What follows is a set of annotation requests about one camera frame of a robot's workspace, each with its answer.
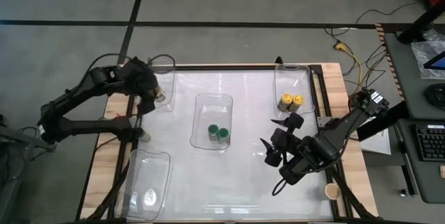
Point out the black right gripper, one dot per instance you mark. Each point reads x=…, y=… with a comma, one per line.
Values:
x=290, y=142

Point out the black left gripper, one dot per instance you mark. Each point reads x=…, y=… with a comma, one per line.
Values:
x=139, y=76

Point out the tan lid seasoning can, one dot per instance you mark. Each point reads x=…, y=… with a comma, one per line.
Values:
x=160, y=95
x=146, y=136

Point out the yellow lid seasoning can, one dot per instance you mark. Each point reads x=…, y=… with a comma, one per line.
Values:
x=297, y=100
x=286, y=99

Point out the green lid oregano jar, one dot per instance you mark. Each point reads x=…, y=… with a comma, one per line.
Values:
x=223, y=133
x=212, y=130

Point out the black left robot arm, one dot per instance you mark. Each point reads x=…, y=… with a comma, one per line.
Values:
x=87, y=128

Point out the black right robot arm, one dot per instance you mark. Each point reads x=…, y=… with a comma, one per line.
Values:
x=340, y=130

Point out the clear plastic bin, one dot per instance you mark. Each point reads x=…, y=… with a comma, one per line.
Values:
x=146, y=182
x=292, y=81
x=212, y=109
x=168, y=85

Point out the brown paper cup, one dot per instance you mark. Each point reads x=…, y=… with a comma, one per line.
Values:
x=332, y=191

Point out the small black knob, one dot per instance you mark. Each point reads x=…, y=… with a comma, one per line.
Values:
x=278, y=60

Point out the white paper sheet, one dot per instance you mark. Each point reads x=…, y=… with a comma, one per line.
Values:
x=377, y=144

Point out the grey metal stand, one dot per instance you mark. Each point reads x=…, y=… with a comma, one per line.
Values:
x=21, y=140

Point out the black keyboard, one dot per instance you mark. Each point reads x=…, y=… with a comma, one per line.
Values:
x=432, y=144

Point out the grey desk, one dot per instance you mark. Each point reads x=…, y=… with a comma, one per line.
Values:
x=427, y=182

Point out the round black object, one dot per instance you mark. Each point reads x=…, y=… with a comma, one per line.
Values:
x=438, y=96

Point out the clear plastic bag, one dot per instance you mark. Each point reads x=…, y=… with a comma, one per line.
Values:
x=422, y=51

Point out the blue lit screen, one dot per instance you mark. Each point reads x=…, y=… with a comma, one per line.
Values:
x=438, y=62

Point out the black stand leg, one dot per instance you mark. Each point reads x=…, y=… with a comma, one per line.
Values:
x=417, y=25

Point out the black table frame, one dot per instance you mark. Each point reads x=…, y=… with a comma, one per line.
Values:
x=320, y=78

